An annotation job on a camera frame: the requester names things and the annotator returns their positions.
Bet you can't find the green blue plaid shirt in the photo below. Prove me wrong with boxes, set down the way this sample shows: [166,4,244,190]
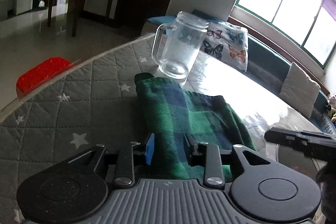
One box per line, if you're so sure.
[134,73,254,180]

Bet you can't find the round black induction cooktop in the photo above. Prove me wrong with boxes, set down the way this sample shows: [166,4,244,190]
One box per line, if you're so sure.
[275,144,326,181]

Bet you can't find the plush toy on sofa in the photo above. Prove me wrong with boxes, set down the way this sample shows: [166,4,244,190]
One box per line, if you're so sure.
[327,94,336,125]

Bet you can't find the beige plain pillow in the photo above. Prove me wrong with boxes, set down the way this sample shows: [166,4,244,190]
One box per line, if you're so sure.
[279,63,321,118]

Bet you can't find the grey quilted star table cover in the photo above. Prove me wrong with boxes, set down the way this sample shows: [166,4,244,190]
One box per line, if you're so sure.
[1,35,317,223]

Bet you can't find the blue sofa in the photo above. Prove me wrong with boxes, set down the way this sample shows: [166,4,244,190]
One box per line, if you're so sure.
[146,9,336,135]

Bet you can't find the clear glass mug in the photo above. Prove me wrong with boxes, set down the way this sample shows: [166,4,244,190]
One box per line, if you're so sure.
[151,11,210,81]

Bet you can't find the butterfly print pillow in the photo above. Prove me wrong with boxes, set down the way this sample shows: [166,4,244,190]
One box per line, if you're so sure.
[201,21,248,72]

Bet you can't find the red plastic stool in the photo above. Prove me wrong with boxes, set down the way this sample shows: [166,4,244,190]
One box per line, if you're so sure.
[16,57,72,98]

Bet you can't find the green framed window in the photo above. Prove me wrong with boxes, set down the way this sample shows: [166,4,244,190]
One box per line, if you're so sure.
[236,0,335,68]

